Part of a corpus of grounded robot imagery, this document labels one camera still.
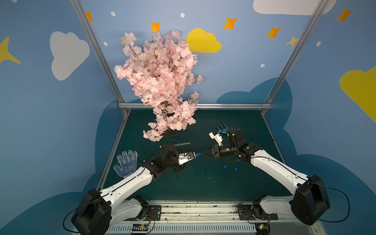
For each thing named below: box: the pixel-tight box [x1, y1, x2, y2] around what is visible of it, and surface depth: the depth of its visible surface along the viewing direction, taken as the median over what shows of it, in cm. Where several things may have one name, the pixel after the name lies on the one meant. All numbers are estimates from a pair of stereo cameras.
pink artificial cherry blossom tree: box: [114, 30, 204, 142], surface depth 72 cm
